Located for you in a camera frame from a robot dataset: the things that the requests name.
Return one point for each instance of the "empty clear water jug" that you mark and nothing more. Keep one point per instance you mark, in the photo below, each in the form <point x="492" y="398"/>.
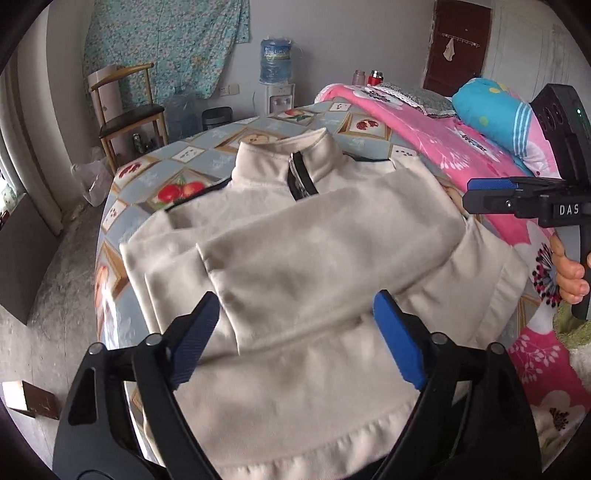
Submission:
<point x="182" y="114"/>

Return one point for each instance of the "red thermos bottle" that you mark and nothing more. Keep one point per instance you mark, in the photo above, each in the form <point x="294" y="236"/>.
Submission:
<point x="375" y="78"/>

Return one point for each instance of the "dark grey cabinet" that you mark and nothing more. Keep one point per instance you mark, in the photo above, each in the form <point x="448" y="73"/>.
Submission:
<point x="27" y="249"/>

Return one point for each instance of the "white water dispenser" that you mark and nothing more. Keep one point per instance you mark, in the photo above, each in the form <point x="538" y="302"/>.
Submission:
<point x="279" y="97"/>

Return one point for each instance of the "cream zip-up jacket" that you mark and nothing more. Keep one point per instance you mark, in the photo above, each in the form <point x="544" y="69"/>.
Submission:
<point x="297" y="381"/>

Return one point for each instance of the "brown cardboard box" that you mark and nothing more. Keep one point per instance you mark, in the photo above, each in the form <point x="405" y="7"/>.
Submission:
<point x="30" y="400"/>

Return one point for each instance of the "wooden chair black seat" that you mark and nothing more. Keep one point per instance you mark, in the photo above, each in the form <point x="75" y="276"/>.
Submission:
<point x="150" y="112"/>

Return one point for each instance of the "dark red door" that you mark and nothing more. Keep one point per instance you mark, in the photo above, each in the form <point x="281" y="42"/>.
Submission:
<point x="458" y="47"/>

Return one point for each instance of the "black rice cooker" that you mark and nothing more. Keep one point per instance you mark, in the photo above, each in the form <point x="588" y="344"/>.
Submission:
<point x="216" y="117"/>

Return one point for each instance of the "person's right hand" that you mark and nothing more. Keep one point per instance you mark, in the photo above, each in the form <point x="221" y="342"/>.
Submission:
<point x="570" y="275"/>

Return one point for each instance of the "blue cartoon pillow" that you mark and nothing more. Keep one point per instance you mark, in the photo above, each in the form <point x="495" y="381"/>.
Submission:
<point x="501" y="116"/>

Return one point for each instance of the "beige curtain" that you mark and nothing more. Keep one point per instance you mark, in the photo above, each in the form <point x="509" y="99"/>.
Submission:
<point x="26" y="135"/>

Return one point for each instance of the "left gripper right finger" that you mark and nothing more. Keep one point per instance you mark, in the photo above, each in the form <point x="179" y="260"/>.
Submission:
<point x="472" y="419"/>

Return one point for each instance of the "fruit pattern blue tablecloth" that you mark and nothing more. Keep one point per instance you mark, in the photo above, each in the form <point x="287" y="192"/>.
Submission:
<point x="183" y="170"/>

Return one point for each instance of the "green fuzzy sleeve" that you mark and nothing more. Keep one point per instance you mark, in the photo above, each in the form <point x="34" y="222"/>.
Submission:
<point x="572" y="332"/>

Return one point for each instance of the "white plastic bag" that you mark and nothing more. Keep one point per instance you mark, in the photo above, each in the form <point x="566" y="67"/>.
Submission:
<point x="94" y="180"/>

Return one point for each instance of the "blue water jug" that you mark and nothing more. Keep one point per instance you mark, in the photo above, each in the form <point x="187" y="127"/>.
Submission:
<point x="275" y="60"/>

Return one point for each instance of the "grey lace pillow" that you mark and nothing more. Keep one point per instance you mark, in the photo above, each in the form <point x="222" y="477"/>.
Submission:
<point x="428" y="102"/>

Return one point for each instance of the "pink floral blanket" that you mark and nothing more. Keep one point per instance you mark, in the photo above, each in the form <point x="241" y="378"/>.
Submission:
<point x="524" y="169"/>

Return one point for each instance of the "teal floral wall cloth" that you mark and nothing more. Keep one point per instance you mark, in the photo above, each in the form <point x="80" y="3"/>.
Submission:
<point x="189" y="42"/>

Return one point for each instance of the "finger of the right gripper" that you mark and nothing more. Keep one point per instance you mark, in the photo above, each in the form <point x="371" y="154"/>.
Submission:
<point x="489" y="184"/>
<point x="518" y="202"/>

